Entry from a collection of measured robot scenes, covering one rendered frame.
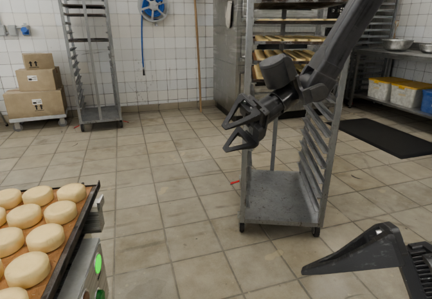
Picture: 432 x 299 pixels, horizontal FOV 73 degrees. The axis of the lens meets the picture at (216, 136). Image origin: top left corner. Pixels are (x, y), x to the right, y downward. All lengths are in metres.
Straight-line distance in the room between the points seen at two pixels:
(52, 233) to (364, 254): 0.43
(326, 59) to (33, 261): 0.63
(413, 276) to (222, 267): 1.47
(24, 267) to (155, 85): 4.08
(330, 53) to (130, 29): 3.83
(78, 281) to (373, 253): 0.44
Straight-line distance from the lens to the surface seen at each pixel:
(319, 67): 0.69
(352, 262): 0.25
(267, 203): 1.94
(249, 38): 1.44
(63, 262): 0.48
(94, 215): 0.61
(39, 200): 0.63
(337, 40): 0.70
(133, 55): 4.38
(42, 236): 0.52
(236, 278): 1.67
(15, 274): 0.48
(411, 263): 0.29
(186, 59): 4.47
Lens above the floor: 1.22
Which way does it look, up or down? 21 degrees down
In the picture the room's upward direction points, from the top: straight up
